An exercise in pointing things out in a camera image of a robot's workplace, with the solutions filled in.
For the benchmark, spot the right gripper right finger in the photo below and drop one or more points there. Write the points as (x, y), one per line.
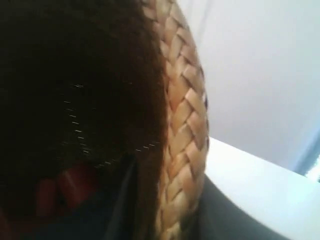
(219, 219)

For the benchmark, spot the brown woven straw basket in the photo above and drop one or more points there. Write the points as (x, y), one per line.
(87, 82)

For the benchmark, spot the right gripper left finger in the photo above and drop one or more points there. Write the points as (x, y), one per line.
(105, 214)

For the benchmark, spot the red cylinder front middle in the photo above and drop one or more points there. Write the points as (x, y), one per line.
(77, 184)

